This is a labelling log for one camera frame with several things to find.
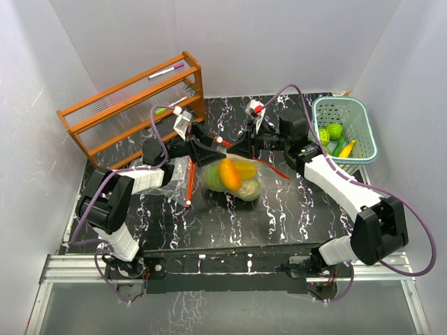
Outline green fake cabbage right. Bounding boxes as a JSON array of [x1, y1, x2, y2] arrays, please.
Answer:
[[234, 179, 261, 202]]

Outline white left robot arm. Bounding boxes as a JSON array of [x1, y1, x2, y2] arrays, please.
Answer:
[[71, 122, 226, 278]]

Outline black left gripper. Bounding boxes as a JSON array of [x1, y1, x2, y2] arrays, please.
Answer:
[[165, 123, 226, 166]]

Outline green fake cabbage left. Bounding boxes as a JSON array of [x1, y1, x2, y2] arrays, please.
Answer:
[[203, 165, 226, 192]]

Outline green capped white marker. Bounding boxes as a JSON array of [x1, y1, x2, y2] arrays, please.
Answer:
[[154, 97, 188, 115]]

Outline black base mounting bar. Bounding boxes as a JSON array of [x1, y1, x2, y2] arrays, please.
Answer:
[[101, 244, 353, 299]]

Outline orange fake fruit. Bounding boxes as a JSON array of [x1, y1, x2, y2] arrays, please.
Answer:
[[218, 158, 242, 192]]

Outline teal plastic basket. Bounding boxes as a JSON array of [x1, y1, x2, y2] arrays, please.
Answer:
[[312, 96, 378, 174]]

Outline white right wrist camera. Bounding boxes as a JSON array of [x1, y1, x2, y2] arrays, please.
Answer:
[[245, 99, 265, 133]]

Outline yellow fake banana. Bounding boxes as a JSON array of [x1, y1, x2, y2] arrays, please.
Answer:
[[338, 140, 357, 158]]

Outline bumpy green fake fruit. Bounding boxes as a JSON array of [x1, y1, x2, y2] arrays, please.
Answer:
[[318, 128, 330, 146]]

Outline aluminium frame rail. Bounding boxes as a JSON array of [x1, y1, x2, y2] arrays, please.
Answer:
[[27, 255, 431, 334]]

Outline green fake cabbage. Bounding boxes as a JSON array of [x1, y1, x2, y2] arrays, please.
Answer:
[[234, 179, 261, 202], [203, 165, 226, 192]]

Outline clear zip bag red seal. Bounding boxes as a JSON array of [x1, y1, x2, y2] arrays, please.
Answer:
[[147, 156, 191, 208]]

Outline orange wooden shelf rack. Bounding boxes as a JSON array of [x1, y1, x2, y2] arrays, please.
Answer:
[[57, 51, 207, 169]]

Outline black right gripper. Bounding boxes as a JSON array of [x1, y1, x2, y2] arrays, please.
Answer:
[[226, 119, 290, 161]]

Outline dark green fake cucumber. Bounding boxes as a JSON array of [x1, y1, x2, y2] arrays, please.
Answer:
[[330, 137, 346, 157]]

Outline yellow fake fruit piece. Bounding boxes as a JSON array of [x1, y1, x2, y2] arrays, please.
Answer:
[[233, 161, 257, 180]]

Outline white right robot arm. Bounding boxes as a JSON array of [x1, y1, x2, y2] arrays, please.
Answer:
[[228, 118, 409, 277]]

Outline pink capped white marker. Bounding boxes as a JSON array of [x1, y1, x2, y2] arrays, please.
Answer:
[[147, 63, 184, 80]]

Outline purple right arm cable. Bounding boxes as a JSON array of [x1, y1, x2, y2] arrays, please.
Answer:
[[258, 83, 437, 303]]

